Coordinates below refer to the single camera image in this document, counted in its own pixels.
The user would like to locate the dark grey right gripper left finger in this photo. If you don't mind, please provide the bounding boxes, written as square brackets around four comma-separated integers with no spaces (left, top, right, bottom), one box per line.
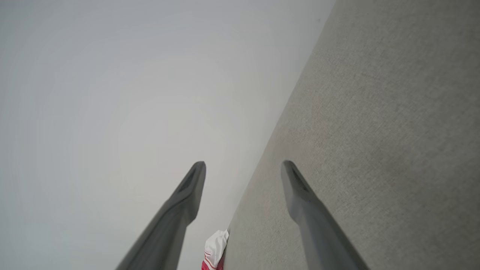
[115,161,207,270]

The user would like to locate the red Bulls 23 jersey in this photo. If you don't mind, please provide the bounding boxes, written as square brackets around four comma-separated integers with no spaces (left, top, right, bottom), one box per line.
[201,229,230,270]

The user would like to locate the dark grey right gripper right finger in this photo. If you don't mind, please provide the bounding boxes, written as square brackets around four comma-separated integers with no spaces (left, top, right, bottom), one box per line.
[281,160,370,270]

